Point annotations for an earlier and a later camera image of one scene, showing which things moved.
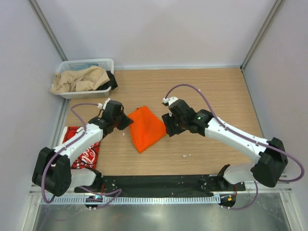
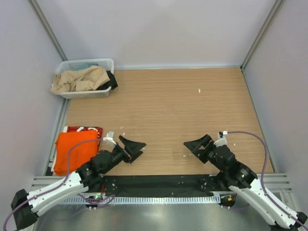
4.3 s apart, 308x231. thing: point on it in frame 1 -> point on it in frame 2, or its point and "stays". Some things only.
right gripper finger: x=169 y=121 -> x=195 y=145
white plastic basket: x=65 y=64 stays
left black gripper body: x=114 y=122 -> x=117 y=155
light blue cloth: x=78 y=66 stays
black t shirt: x=112 y=83 stays
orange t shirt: x=147 y=129 -> x=80 y=154
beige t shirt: x=82 y=79 stays
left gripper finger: x=122 y=121 -> x=133 y=146
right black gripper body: x=179 y=125 -> x=212 y=159
